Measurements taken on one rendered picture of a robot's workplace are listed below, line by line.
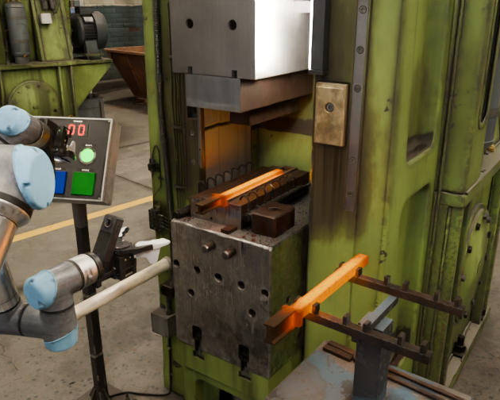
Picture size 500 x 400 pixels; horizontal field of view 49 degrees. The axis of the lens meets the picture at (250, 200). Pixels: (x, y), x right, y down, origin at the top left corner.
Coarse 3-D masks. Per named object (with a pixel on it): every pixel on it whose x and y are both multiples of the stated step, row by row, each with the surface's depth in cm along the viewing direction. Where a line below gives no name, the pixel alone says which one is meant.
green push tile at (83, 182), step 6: (78, 174) 178; (84, 174) 178; (90, 174) 177; (72, 180) 178; (78, 180) 177; (84, 180) 177; (90, 180) 177; (72, 186) 177; (78, 186) 177; (84, 186) 177; (90, 186) 176; (72, 192) 177; (78, 192) 177; (84, 192) 176; (90, 192) 176
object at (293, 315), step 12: (348, 264) 136; (360, 264) 137; (336, 276) 130; (348, 276) 133; (324, 288) 125; (336, 288) 128; (300, 300) 120; (312, 300) 120; (288, 312) 113; (300, 312) 114; (264, 324) 109; (276, 324) 109; (288, 324) 114; (300, 324) 115; (276, 336) 111
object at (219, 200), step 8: (264, 176) 185; (272, 176) 187; (248, 184) 177; (256, 184) 179; (224, 192) 169; (232, 192) 169; (208, 200) 162; (216, 200) 163; (224, 200) 164; (200, 208) 158; (208, 208) 161; (216, 208) 163
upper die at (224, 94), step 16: (192, 80) 160; (208, 80) 156; (224, 80) 153; (240, 80) 150; (256, 80) 157; (272, 80) 164; (288, 80) 171; (304, 80) 180; (192, 96) 162; (208, 96) 158; (224, 96) 155; (240, 96) 152; (256, 96) 158; (272, 96) 165; (288, 96) 173; (240, 112) 153
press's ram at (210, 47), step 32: (192, 0) 152; (224, 0) 146; (256, 0) 141; (288, 0) 153; (192, 32) 155; (224, 32) 149; (256, 32) 144; (288, 32) 156; (192, 64) 158; (224, 64) 152; (256, 64) 146; (288, 64) 160
